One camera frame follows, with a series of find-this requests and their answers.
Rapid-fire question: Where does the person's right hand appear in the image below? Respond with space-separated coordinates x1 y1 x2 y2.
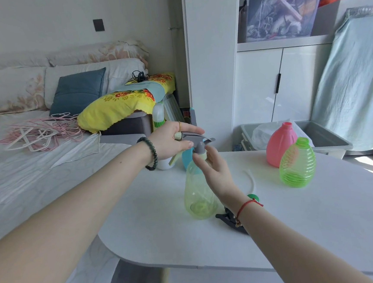
191 142 247 209

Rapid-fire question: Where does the person's left hand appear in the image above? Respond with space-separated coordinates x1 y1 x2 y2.
148 118 207 162

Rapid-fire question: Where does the grey spray trigger head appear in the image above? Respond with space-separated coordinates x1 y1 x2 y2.
174 128 217 157

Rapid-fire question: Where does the yellow-green transparent spray bottle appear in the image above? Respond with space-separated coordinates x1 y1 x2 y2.
180 150 221 221

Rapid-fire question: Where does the person's right forearm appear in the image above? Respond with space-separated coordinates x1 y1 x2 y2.
227 184 373 283

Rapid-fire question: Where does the person's left forearm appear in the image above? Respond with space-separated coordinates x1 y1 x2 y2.
0 139 164 283

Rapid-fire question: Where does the blue bottle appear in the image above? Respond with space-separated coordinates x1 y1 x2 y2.
181 147 197 170

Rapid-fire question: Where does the clear plastic container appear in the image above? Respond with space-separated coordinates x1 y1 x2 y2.
163 93 185 126

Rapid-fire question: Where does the white bottle with green label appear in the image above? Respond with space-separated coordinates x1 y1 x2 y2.
151 101 167 132

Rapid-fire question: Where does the white plastic tube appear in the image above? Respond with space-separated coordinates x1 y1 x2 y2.
244 169 259 195

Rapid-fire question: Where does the grey stool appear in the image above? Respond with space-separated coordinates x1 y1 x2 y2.
98 112 154 146

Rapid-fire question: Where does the teal cloth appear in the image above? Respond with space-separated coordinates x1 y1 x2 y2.
124 78 168 106

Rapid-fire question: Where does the dark blue spray trigger head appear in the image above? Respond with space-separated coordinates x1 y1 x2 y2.
215 206 249 238

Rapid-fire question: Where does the white plastic bag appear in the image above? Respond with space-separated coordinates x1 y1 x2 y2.
251 119 314 152

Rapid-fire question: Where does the pink plastic bottle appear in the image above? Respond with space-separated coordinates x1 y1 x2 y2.
263 121 301 169

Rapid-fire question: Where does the white cabinet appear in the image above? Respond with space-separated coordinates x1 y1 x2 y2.
182 0 373 156

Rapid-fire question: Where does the yellow floral pillow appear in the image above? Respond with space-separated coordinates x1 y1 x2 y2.
74 72 180 135

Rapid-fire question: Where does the white pillow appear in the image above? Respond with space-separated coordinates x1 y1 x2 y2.
42 56 151 108

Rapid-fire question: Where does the green ribbed plastic bottle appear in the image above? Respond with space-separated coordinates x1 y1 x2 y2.
276 136 318 190

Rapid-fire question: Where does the blue cushion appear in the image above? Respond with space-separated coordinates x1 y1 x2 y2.
45 67 110 118

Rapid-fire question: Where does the pile of pink hangers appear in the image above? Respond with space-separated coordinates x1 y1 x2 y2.
0 110 88 156

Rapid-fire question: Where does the white oval table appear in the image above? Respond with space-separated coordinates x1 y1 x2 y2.
91 138 373 283

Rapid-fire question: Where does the grey plastic bin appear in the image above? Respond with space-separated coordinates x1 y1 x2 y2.
240 115 354 161

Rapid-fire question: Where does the white clothes hanger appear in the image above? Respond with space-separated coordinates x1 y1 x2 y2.
3 127 59 155

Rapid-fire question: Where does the clear plastic storage box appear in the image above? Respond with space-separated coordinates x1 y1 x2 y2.
242 0 333 43

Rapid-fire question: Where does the bed with white sheet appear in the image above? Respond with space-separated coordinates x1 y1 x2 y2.
0 98 162 283

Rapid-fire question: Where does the light blue covered mattress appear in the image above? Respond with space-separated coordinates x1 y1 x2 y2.
302 6 373 156

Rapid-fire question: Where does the green bead bracelet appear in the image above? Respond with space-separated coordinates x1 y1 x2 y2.
136 135 159 172

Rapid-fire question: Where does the red string bracelet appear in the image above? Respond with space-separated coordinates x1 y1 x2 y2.
233 196 266 227

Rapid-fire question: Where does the black cable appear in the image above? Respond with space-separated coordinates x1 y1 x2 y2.
131 70 149 84

